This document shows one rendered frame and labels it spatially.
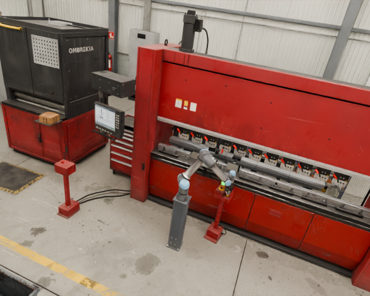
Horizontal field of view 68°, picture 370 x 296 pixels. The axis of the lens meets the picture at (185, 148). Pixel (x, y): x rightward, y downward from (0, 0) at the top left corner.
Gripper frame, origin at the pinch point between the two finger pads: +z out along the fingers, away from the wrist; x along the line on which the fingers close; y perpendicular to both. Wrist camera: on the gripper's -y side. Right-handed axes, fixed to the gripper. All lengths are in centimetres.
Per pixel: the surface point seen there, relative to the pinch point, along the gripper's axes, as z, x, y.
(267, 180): -17, -38, 38
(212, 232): 63, 5, -13
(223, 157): -15, 32, 55
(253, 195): 3.4, -28.5, 22.3
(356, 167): -68, -123, 51
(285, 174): -18, -55, 66
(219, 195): 1.9, 7.5, -6.1
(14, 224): 61, 226, -152
